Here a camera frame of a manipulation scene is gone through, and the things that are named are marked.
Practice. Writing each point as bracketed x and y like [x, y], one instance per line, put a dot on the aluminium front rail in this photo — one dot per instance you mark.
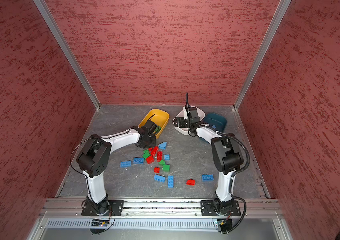
[66, 207]

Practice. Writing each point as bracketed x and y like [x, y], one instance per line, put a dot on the small red lego lower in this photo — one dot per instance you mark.
[156, 169]

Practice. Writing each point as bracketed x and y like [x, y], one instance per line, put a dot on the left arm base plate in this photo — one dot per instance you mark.
[104, 208]

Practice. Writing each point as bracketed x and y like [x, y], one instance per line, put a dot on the green lego small lower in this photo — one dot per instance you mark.
[162, 162]

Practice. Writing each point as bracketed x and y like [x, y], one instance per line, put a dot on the small blue lego centre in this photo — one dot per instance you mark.
[166, 157]

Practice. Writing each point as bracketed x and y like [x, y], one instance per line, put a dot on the blue sloped lego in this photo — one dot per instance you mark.
[162, 146]

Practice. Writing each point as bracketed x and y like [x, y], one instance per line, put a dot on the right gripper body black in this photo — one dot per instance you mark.
[183, 123]

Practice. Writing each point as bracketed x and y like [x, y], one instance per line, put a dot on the right aluminium corner post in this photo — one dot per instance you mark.
[269, 35]

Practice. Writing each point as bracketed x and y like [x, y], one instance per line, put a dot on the aluminium corner post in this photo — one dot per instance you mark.
[60, 39]
[269, 35]

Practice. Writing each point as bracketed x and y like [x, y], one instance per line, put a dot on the red lego diagonal centre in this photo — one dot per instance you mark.
[154, 151]

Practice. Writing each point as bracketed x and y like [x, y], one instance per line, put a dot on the red lego pile bottom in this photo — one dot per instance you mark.
[150, 160]

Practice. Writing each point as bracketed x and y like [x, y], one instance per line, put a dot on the green lego square lower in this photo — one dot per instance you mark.
[166, 168]

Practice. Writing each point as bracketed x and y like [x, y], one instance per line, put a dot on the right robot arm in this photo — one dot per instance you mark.
[225, 186]

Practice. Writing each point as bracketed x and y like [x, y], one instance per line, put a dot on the yellow plastic bin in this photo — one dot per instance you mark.
[159, 117]

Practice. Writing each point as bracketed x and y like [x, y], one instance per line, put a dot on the white plastic bin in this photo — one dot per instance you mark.
[180, 120]

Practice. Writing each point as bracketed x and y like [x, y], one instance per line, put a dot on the left aluminium corner post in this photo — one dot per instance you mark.
[60, 39]

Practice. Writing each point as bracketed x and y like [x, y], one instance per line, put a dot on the red lego centre right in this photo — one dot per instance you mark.
[159, 156]

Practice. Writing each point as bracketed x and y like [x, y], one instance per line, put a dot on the red sloped lego front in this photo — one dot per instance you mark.
[191, 182]

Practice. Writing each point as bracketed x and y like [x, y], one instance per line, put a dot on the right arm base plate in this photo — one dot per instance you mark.
[217, 208]

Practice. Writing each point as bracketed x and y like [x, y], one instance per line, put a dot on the dark teal plastic bin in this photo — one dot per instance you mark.
[215, 121]

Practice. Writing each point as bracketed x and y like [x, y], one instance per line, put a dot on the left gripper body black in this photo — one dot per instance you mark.
[151, 142]

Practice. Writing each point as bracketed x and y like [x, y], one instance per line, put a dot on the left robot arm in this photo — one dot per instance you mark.
[94, 156]

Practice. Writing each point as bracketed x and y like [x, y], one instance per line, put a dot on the green lego pile left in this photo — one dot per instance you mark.
[146, 154]

